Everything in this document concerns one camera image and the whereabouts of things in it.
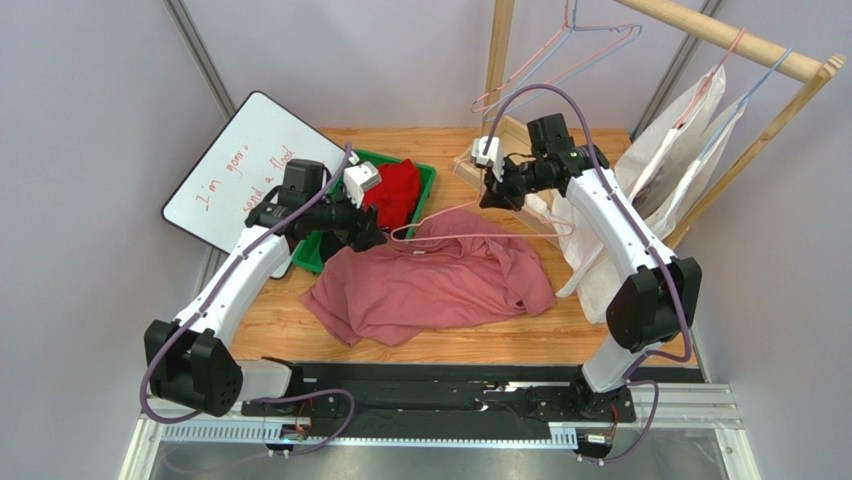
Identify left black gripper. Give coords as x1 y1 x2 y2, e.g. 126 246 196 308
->
307 182 388 253

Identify pink wire hanger taken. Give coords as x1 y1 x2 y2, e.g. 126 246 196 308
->
388 170 576 243

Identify pink t shirt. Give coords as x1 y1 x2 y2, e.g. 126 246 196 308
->
301 210 556 347

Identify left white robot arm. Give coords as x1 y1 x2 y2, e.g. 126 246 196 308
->
139 153 386 423

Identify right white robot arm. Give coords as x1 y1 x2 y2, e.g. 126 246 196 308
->
471 114 702 394

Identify black t shirt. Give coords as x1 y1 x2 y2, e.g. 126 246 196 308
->
318 230 358 265

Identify red t shirt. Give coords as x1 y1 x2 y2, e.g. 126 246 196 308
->
363 159 421 230

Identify white shirt on blue hanger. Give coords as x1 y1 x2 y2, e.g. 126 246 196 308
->
576 98 747 324

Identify white shirt on pink hanger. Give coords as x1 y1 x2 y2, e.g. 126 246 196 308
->
545 65 728 297

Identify blue hanger holding shirt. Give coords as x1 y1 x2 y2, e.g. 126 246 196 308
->
696 47 793 162

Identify pink hanger holding shirt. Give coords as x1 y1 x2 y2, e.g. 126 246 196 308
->
673 28 746 130

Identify white whiteboard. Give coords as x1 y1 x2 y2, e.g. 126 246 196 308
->
161 91 344 254

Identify wooden clothes rack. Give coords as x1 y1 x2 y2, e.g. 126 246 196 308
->
483 1 846 248

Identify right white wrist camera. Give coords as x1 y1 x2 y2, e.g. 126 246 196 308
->
470 136 505 182

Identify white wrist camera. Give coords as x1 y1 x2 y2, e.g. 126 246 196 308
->
470 136 505 182
342 153 381 207

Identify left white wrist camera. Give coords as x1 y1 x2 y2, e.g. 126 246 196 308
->
342 153 381 207

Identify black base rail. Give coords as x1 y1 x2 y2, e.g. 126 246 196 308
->
239 359 707 461

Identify pink wire hanger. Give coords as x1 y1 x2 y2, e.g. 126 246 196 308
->
469 1 644 120

